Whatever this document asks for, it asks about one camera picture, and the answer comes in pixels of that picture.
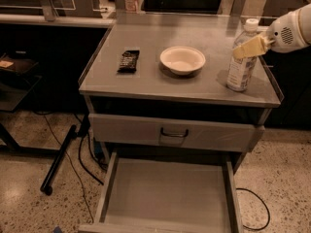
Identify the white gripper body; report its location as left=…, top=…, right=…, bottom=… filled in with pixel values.
left=267, top=4, right=311, bottom=53

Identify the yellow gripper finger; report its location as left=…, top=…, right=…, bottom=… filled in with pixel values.
left=232, top=32, right=275, bottom=59

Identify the clear plastic water bottle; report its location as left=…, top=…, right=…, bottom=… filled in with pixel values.
left=226, top=18, right=259, bottom=92

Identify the grey cabinet counter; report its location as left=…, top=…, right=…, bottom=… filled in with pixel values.
left=80, top=14, right=281, bottom=108

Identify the grey top drawer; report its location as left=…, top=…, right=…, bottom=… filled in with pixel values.
left=88, top=114, right=264, bottom=152

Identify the open grey middle drawer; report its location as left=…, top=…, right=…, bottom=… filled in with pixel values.
left=78, top=151, right=244, bottom=233

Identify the white paper bowl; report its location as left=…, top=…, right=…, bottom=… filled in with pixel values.
left=159, top=46, right=206, bottom=76

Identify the dark snack bar wrapper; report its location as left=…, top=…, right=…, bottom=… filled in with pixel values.
left=118, top=50, right=140, bottom=74

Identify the dark side table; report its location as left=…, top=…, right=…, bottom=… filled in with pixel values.
left=0, top=51, right=41, bottom=112

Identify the black stand leg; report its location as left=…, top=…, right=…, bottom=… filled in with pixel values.
left=40, top=125, right=76, bottom=196

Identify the black drawer handle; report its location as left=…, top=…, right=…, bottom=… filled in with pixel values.
left=160, top=127, right=189, bottom=138

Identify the black floor cable right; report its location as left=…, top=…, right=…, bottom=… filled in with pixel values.
left=235, top=187, right=271, bottom=232

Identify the black floor cable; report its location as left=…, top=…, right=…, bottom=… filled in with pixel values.
left=32, top=110, right=108, bottom=223
left=235, top=187, right=271, bottom=232

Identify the black floor cable left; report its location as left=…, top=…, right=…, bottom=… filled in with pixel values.
left=32, top=110, right=108, bottom=223

